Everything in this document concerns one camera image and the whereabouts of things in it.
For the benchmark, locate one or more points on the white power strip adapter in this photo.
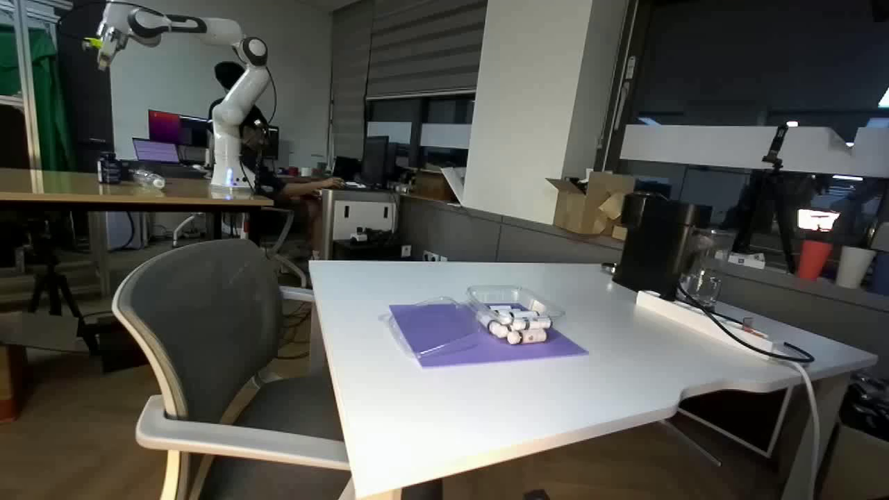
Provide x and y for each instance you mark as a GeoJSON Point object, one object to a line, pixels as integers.
{"type": "Point", "coordinates": [691, 315]}

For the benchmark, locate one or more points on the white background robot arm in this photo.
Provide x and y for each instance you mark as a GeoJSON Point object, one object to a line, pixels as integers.
{"type": "Point", "coordinates": [231, 102]}

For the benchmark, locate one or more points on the small white cylinder pieces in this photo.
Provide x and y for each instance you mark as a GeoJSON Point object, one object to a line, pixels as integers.
{"type": "Point", "coordinates": [517, 327]}

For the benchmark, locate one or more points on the long wooden desk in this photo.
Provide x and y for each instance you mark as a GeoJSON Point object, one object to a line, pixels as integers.
{"type": "Point", "coordinates": [85, 191]}

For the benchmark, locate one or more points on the open cardboard box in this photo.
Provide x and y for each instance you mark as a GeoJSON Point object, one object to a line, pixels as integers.
{"type": "Point", "coordinates": [592, 206]}

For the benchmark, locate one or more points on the clear glass jug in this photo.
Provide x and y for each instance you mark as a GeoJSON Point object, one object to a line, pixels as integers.
{"type": "Point", "coordinates": [707, 267]}

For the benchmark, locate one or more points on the seated person in dark clothes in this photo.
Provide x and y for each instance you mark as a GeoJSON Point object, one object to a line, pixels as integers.
{"type": "Point", "coordinates": [266, 155]}

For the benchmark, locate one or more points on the white cup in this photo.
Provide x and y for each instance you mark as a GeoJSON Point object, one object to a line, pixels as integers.
{"type": "Point", "coordinates": [853, 267]}

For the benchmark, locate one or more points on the white metal rack frame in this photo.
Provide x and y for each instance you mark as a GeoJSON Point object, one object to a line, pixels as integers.
{"type": "Point", "coordinates": [25, 85]}

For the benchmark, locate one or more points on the grey roller blind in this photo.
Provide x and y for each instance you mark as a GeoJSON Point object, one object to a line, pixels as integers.
{"type": "Point", "coordinates": [427, 45]}

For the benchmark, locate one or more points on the open laptop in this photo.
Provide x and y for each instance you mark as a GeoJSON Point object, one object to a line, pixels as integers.
{"type": "Point", "coordinates": [160, 155]}

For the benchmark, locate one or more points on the white drawer cabinet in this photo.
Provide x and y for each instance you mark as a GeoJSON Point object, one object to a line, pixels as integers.
{"type": "Point", "coordinates": [361, 219]}

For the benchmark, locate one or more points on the purple mat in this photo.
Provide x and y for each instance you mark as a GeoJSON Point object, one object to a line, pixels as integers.
{"type": "Point", "coordinates": [445, 334]}

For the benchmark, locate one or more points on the black tripod with camera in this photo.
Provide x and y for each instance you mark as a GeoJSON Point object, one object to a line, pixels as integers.
{"type": "Point", "coordinates": [774, 184]}

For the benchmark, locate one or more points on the green cloth backdrop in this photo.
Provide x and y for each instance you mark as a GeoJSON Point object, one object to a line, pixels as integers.
{"type": "Point", "coordinates": [45, 102]}

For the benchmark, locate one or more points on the grey desk partition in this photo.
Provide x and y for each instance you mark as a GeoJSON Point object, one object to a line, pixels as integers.
{"type": "Point", "coordinates": [517, 238]}

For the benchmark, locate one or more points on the clear plastic bottle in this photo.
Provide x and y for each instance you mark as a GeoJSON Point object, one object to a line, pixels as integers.
{"type": "Point", "coordinates": [149, 178]}

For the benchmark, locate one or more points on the clear plastic container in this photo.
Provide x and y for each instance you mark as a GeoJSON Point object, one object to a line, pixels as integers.
{"type": "Point", "coordinates": [510, 301]}

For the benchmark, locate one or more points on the monitor with red screen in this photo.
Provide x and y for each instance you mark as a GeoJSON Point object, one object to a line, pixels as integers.
{"type": "Point", "coordinates": [175, 128]}

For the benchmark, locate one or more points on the green-tipped background robot gripper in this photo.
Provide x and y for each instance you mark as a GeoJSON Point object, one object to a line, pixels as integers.
{"type": "Point", "coordinates": [100, 49]}

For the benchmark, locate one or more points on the red cup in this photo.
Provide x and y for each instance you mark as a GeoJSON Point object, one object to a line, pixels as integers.
{"type": "Point", "coordinates": [816, 259]}

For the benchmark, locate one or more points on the small black tripod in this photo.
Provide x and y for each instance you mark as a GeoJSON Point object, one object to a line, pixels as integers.
{"type": "Point", "coordinates": [53, 281]}

